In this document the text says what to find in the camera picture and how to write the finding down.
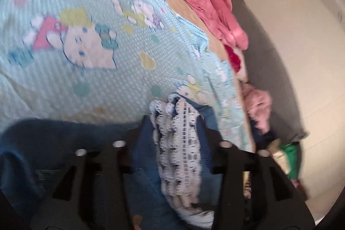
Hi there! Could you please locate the pink fluffy cloth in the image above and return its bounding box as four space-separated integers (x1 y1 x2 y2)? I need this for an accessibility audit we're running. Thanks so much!
241 84 273 132

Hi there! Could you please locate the red pillow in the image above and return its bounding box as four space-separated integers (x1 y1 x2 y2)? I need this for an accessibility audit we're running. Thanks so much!
224 45 247 82

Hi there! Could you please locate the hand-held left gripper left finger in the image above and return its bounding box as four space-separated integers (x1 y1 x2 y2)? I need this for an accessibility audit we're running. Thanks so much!
34 115 152 230

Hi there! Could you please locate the green bag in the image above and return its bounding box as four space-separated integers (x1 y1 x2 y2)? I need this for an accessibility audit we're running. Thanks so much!
280 142 302 180

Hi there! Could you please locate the light blue cartoon printed blanket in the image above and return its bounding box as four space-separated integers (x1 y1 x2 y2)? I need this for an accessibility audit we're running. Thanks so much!
0 0 255 153

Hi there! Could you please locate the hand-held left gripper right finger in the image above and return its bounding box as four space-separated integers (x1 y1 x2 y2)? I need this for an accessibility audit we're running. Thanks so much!
204 126 316 230

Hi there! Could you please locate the grey padded headboard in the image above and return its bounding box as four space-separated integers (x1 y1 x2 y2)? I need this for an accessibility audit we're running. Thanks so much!
231 0 310 143

